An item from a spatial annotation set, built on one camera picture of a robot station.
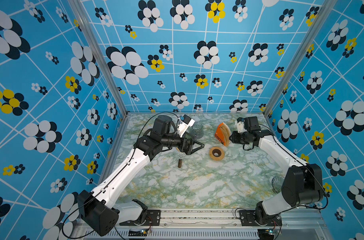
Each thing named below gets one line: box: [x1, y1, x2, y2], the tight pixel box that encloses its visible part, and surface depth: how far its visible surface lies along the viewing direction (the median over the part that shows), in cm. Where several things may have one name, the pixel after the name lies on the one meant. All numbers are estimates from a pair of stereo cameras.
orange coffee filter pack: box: [214, 122, 231, 147], surface depth 101 cm
